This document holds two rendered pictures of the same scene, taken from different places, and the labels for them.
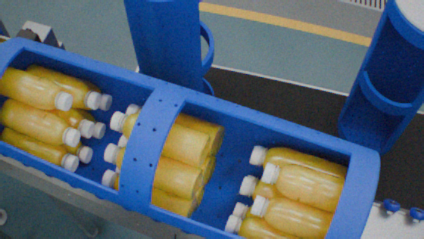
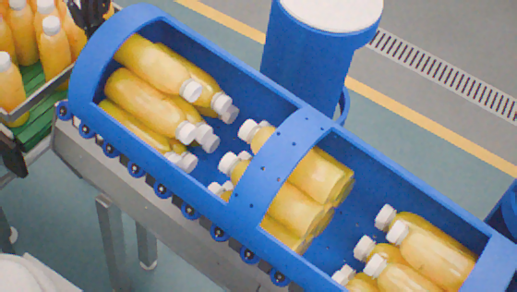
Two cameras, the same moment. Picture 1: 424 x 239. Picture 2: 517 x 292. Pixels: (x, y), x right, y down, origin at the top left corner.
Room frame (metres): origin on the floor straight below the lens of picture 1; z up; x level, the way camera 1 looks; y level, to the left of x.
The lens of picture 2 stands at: (-0.27, 0.09, 2.14)
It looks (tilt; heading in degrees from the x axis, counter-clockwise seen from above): 54 degrees down; 7
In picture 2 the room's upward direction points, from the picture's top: 11 degrees clockwise
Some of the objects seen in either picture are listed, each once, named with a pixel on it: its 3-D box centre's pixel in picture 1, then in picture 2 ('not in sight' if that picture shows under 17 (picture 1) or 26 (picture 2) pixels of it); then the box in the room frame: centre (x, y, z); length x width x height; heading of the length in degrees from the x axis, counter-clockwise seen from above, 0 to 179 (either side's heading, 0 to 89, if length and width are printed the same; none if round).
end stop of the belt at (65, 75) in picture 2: not in sight; (75, 67); (0.64, 0.65, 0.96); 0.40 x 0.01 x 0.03; 158
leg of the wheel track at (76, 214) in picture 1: (72, 210); (114, 250); (0.52, 0.54, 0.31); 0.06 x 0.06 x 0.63; 68
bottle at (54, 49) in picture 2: not in sight; (55, 54); (0.64, 0.70, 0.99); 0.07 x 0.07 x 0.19
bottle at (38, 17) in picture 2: not in sight; (50, 34); (0.70, 0.74, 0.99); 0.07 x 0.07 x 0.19
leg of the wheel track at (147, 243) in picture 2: not in sight; (145, 220); (0.65, 0.49, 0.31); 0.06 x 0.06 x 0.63; 68
